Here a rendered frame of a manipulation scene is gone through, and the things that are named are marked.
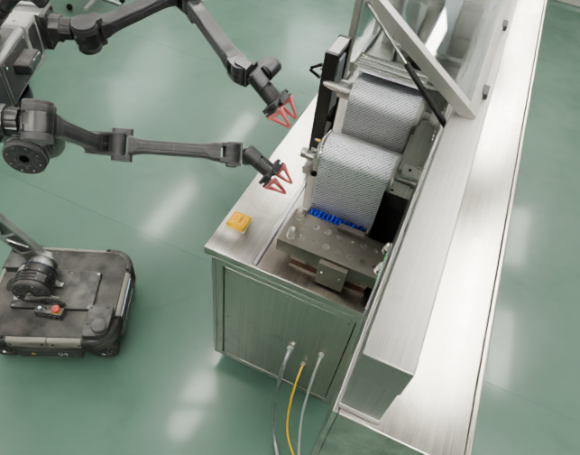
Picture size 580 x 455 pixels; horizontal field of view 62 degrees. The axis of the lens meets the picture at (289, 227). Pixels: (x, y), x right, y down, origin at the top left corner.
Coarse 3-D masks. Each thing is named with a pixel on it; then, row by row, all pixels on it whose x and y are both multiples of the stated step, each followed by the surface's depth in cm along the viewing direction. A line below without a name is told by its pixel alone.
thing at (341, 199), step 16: (320, 176) 164; (320, 192) 170; (336, 192) 166; (352, 192) 163; (368, 192) 160; (320, 208) 175; (336, 208) 171; (352, 208) 168; (368, 208) 165; (368, 224) 170
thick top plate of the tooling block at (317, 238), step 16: (288, 224) 170; (304, 224) 171; (320, 224) 171; (288, 240) 165; (304, 240) 165; (320, 240) 166; (336, 240) 167; (352, 240) 168; (368, 240) 168; (304, 256) 165; (320, 256) 162; (336, 256) 162; (352, 256) 164; (368, 256) 164; (384, 256) 164; (352, 272) 161; (368, 272) 159
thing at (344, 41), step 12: (348, 36) 178; (336, 48) 172; (348, 48) 180; (324, 60) 172; (336, 60) 170; (324, 72) 175; (336, 72) 177; (324, 96) 182; (324, 108) 185; (336, 108) 201; (324, 120) 189; (312, 132) 195; (324, 132) 195; (312, 144) 200
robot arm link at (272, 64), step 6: (240, 60) 155; (246, 60) 155; (258, 60) 159; (264, 60) 159; (270, 60) 158; (276, 60) 159; (240, 66) 154; (246, 66) 154; (252, 66) 156; (264, 66) 157; (270, 66) 157; (276, 66) 159; (246, 72) 155; (270, 72) 157; (276, 72) 160; (246, 78) 157; (270, 78) 159; (240, 84) 161; (246, 84) 160
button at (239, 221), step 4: (236, 212) 185; (240, 212) 185; (232, 216) 183; (236, 216) 184; (240, 216) 184; (244, 216) 184; (248, 216) 184; (228, 220) 182; (232, 220) 182; (236, 220) 182; (240, 220) 182; (244, 220) 183; (248, 220) 183; (228, 224) 182; (232, 224) 181; (236, 224) 181; (240, 224) 181; (244, 224) 181; (236, 228) 182; (240, 228) 181; (244, 228) 182
